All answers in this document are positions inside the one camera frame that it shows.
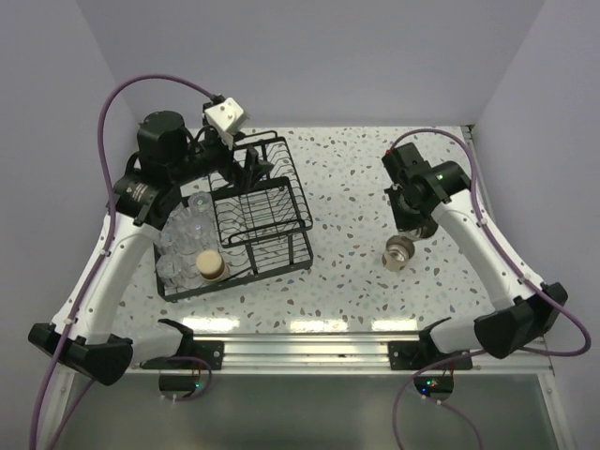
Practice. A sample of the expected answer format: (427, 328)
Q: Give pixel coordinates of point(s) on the black wire dish rack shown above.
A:
(262, 232)

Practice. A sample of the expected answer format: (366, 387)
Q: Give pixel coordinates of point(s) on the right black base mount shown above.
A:
(415, 355)

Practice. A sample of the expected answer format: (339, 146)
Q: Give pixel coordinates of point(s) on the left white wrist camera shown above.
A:
(227, 117)

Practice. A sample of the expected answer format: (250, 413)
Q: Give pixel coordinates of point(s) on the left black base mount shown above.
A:
(197, 351)

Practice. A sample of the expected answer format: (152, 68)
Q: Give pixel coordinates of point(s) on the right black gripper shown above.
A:
(402, 221)

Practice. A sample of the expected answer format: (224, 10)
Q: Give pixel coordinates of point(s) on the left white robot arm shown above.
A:
(80, 336)

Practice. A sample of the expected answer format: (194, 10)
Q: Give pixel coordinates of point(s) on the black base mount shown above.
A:
(197, 351)
(415, 355)

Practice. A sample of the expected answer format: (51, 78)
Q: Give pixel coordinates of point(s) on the beige cup rack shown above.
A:
(211, 266)
(422, 233)
(399, 250)

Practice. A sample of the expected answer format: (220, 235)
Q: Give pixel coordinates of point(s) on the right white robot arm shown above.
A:
(521, 299)

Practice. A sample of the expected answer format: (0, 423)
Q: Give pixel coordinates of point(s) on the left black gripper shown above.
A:
(253, 169)

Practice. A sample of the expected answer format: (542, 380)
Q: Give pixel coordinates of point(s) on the clear glass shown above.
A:
(177, 221)
(202, 212)
(202, 234)
(172, 242)
(174, 272)

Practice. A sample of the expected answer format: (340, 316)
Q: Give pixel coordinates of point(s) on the aluminium front rail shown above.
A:
(305, 354)

